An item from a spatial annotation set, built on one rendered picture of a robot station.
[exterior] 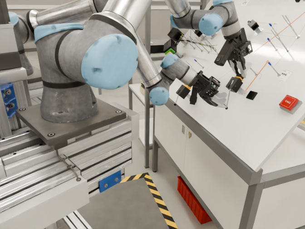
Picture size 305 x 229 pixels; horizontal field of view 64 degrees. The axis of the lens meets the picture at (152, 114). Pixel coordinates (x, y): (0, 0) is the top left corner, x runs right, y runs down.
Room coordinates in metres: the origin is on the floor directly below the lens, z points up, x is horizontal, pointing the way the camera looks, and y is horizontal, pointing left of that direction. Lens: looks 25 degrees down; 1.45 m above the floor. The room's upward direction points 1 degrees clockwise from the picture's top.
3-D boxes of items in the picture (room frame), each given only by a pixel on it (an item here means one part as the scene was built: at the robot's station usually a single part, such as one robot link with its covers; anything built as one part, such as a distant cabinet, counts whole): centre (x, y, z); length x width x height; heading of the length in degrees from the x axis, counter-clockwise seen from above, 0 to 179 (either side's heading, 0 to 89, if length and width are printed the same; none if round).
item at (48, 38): (0.62, 0.22, 1.33); 0.13 x 0.12 x 0.14; 52
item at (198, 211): (1.49, -0.42, 0.07); 0.39 x 0.29 x 0.14; 22
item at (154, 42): (2.18, -0.03, 1.09); 0.35 x 0.33 x 0.07; 20
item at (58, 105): (0.62, 0.23, 1.21); 0.15 x 0.15 x 0.10
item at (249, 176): (1.31, -0.20, 0.83); 1.18 x 0.05 x 0.06; 20
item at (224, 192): (1.06, -0.31, 0.60); 0.55 x 0.03 x 0.39; 20
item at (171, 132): (1.58, -0.12, 0.60); 0.55 x 0.02 x 0.39; 20
